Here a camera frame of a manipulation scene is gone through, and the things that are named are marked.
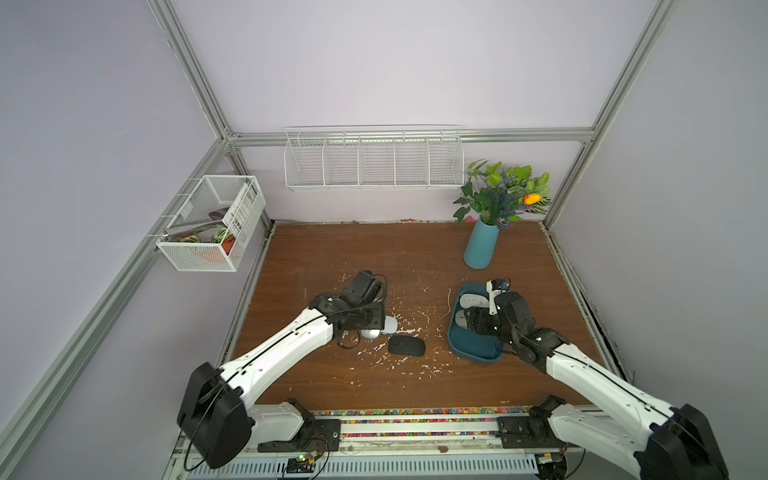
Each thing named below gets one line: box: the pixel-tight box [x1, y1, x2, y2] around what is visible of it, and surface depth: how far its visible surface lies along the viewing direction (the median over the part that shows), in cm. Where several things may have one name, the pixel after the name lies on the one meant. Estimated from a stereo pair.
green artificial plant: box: [453, 160, 552, 229], surface depth 86 cm
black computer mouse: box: [388, 335, 426, 357], surface depth 90 cm
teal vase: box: [464, 218, 499, 270], surface depth 104 cm
